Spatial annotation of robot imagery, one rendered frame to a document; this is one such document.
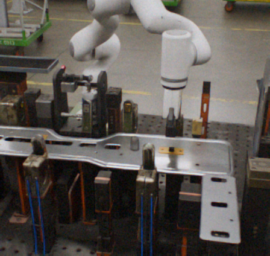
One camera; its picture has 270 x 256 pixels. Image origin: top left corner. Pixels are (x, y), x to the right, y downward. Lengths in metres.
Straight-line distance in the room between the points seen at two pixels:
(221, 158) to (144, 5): 0.55
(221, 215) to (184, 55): 0.46
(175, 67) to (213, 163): 0.34
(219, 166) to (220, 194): 0.14
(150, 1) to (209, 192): 0.61
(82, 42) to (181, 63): 0.72
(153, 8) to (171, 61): 0.20
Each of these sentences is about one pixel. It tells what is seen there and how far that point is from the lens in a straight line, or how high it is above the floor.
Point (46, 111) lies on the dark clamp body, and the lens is 1.67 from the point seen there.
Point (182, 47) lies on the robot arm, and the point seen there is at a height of 1.37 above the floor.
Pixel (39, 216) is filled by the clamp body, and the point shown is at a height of 0.85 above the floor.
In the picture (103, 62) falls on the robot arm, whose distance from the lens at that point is 2.01.
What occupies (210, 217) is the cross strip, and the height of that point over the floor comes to 1.00.
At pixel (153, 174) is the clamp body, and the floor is 1.04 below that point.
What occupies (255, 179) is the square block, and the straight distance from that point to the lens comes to 1.30.
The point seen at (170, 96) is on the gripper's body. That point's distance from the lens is 1.31.
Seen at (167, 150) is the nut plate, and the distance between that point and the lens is 1.45.
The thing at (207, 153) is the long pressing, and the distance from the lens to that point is 1.46.
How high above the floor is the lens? 1.74
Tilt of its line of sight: 27 degrees down
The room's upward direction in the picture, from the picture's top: straight up
